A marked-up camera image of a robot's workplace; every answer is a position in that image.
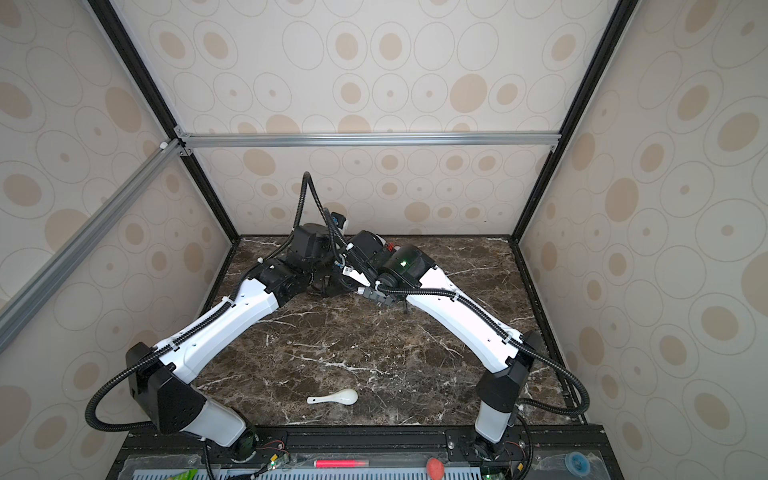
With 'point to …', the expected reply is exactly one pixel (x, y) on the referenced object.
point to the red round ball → (435, 469)
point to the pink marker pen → (340, 463)
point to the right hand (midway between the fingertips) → (386, 272)
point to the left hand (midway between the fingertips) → (354, 246)
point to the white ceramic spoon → (342, 397)
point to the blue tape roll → (577, 463)
